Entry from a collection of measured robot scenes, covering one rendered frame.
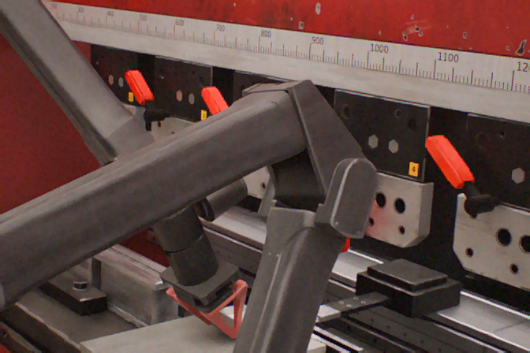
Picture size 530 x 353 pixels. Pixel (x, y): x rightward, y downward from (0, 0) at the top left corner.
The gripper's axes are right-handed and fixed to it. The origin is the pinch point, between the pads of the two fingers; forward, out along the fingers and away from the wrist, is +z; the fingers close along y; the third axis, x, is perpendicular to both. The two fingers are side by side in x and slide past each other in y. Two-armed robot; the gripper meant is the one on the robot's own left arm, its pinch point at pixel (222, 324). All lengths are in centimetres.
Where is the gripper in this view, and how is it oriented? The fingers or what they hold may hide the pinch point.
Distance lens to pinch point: 123.5
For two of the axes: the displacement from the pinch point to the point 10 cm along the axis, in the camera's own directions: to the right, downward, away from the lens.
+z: 3.2, 8.2, 4.8
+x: -7.2, 5.4, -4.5
